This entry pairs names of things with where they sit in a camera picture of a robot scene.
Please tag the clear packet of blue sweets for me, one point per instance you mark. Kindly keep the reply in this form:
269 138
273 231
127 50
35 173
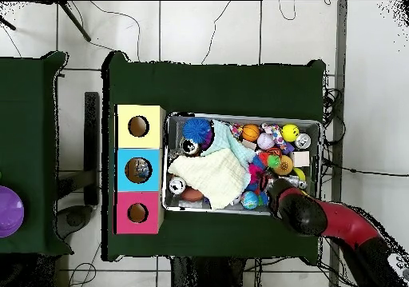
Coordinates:
142 169

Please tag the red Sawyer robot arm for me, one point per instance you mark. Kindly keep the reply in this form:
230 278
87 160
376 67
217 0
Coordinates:
345 223

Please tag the wooden box with three holes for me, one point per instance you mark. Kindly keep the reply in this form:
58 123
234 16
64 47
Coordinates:
124 178

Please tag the blue spiky rubber ball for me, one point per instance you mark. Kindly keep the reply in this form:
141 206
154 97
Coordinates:
264 200

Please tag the blue green globe ball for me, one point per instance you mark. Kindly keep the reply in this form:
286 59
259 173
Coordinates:
250 200

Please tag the toy hamburger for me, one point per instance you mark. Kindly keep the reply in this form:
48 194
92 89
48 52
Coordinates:
283 166

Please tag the small white baseball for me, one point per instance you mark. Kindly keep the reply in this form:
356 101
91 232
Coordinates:
266 141

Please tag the plain wooden cube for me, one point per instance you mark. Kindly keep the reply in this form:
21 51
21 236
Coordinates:
300 158

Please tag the cream waffle cloth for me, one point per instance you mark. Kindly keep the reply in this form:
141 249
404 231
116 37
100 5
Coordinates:
217 175

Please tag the small orange basketball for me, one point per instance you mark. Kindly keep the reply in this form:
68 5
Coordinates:
250 133

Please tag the mint waffle cloth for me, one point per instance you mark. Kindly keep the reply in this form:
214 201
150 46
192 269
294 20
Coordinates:
228 140

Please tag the yellow smiley ball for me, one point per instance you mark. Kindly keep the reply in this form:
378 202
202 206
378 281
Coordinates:
290 133

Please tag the blue furry monster toy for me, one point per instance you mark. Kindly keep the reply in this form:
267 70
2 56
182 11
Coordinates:
197 130

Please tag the grey stand foot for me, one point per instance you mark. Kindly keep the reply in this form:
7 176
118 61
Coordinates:
73 218

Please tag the dark green side table cloth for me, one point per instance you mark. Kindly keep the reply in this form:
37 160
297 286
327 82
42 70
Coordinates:
28 124

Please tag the black tripod leg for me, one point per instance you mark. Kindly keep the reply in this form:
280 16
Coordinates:
7 23
75 20

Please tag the purple bowl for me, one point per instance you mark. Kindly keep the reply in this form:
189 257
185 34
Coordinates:
9 210

